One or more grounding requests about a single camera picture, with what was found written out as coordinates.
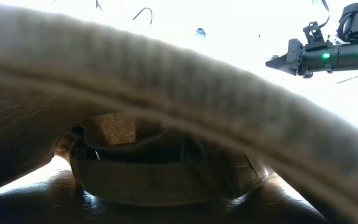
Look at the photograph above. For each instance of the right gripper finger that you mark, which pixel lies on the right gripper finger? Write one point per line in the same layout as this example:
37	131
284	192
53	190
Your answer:
280	63

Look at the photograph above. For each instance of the beige cap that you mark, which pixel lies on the beige cap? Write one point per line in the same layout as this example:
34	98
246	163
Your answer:
166	77

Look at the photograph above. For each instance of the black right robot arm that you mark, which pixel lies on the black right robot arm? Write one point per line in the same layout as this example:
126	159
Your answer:
353	56

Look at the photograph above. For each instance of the small blue object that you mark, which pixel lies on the small blue object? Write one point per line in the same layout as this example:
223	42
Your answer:
200	33

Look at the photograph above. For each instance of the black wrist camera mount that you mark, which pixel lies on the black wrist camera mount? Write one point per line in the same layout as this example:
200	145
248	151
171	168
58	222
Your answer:
314	34

